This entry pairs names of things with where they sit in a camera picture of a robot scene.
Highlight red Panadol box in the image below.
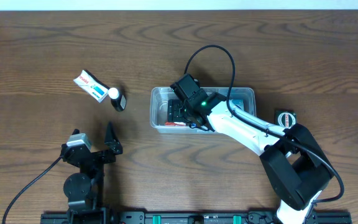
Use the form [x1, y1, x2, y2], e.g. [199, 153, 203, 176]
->
[164, 121, 188, 126]

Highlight blue white medicine box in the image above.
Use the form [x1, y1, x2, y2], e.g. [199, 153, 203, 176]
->
[231, 100, 244, 110]

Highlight dark green round-label box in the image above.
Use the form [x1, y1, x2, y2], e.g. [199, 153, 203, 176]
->
[274, 109, 297, 128]

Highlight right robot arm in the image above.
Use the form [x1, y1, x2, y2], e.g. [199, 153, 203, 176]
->
[170, 74, 334, 223]

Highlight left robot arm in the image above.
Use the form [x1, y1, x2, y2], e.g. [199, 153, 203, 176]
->
[61, 122, 123, 212]

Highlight clear plastic container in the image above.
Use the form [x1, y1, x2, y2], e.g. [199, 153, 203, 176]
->
[150, 86, 256, 134]

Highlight dark bottle white cap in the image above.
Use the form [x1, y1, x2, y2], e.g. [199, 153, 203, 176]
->
[108, 87, 127, 112]

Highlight white green Panadol box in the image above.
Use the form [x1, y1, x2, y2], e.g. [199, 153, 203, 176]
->
[73, 70, 109, 103]

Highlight black mounting rail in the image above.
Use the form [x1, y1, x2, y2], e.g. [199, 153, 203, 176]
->
[40, 207, 353, 224]

